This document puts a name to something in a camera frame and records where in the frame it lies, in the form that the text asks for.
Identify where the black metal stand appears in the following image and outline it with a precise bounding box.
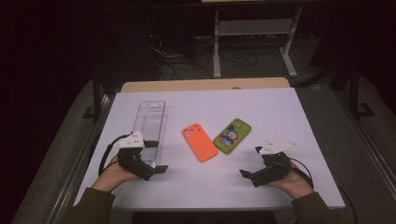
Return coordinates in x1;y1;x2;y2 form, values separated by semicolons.
347;60;376;121
81;73;109;123

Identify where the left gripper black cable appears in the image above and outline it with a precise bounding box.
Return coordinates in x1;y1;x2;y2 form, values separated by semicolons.
98;133;131;177

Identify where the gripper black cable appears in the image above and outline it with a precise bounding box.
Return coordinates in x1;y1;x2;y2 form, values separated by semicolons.
289;157;360;224
98;133;131;177

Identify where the green cartoon phone case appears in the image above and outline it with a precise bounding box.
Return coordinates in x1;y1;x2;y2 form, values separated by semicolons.
212;118;252;155

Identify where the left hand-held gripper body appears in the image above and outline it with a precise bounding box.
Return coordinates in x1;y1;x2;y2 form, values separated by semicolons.
113;130;156;182

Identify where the person's left hand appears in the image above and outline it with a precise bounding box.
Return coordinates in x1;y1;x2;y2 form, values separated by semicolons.
91;155;140;194

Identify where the orange phone case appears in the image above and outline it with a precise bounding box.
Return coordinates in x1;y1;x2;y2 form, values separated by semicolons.
181;122;219;163

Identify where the person's right hand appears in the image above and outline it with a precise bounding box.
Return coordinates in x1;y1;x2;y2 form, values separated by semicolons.
266;159;314;201

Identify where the clear plastic rack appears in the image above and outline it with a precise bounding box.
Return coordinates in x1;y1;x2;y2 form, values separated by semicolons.
131;100;169;167

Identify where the grey metal rail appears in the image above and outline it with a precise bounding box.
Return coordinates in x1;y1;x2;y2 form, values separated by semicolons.
337;90;396;200
46;92;116;224

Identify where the white metal desk frame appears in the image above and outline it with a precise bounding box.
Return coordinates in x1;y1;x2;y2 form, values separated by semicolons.
212;0;304;79

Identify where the tangle of black floor cables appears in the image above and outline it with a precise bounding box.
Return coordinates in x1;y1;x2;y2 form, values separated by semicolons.
147;29;281;80

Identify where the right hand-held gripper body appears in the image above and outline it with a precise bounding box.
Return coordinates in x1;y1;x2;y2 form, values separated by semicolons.
249;139;299;189

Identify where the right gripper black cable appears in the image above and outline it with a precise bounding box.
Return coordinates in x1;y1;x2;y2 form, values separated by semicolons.
289;157;360;224

